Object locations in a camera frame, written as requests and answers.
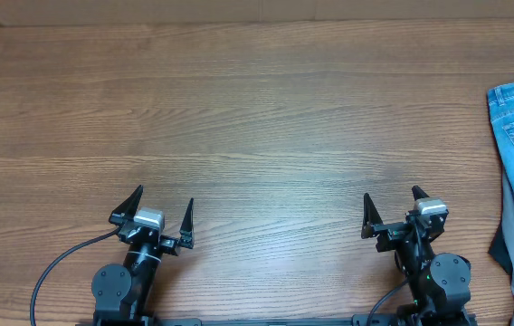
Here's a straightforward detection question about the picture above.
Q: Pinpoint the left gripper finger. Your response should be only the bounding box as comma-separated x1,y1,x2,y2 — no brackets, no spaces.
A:
179,198,195,249
110,185,144,219

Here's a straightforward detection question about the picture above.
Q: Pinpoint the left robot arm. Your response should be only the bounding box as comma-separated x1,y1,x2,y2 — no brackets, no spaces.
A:
91,186,195,325

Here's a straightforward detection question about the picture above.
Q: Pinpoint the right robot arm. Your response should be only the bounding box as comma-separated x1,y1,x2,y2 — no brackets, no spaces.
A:
357,186,477,326

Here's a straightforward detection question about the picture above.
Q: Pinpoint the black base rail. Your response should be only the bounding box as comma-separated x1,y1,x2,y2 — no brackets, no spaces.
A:
76,313,478,326

